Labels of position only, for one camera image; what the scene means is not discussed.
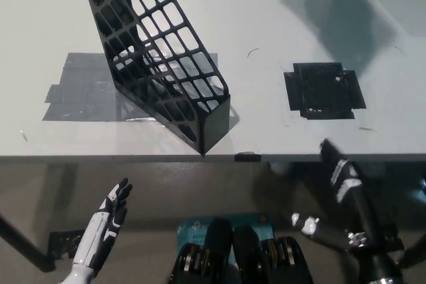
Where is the black floor tape patch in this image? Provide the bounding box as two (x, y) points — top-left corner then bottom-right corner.
(48, 229), (88, 261)
(361, 223), (405, 255)

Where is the small black tape strip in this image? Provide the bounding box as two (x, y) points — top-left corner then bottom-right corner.
(234, 152), (262, 162)

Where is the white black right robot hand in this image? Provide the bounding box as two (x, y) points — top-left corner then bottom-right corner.
(291, 138), (402, 259)

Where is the black lattice magazine stand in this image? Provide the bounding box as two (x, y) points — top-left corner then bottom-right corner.
(77, 0), (231, 157)

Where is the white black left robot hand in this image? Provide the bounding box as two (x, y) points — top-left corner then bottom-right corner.
(71, 177), (134, 271)

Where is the black table leg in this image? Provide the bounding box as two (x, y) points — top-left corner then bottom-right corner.
(400, 239), (426, 269)
(0, 212), (57, 273)

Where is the grey tape patch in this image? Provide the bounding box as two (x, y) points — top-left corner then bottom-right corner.
(41, 52), (220, 122)

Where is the teal cardboard box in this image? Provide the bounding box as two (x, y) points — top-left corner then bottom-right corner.
(176, 212), (276, 260)

